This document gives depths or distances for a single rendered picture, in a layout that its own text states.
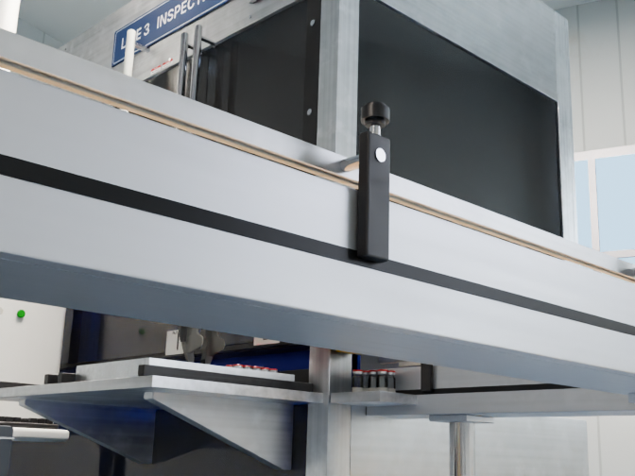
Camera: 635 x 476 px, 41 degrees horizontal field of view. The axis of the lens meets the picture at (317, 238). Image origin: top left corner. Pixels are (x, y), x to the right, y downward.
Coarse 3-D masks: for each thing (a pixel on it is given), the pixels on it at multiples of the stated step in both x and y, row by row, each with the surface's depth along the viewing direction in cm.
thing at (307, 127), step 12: (312, 0) 198; (312, 12) 197; (312, 24) 196; (312, 36) 195; (312, 48) 195; (312, 60) 194; (312, 72) 193; (312, 84) 192; (312, 96) 191; (312, 108) 190; (312, 120) 190; (312, 132) 189
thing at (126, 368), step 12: (132, 360) 153; (144, 360) 150; (156, 360) 150; (168, 360) 152; (84, 372) 165; (96, 372) 161; (108, 372) 158; (120, 372) 155; (132, 372) 152; (228, 372) 160; (240, 372) 162; (252, 372) 164; (264, 372) 166
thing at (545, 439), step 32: (352, 416) 172; (544, 416) 221; (352, 448) 171; (384, 448) 177; (416, 448) 184; (448, 448) 192; (480, 448) 200; (512, 448) 209; (544, 448) 219; (576, 448) 230
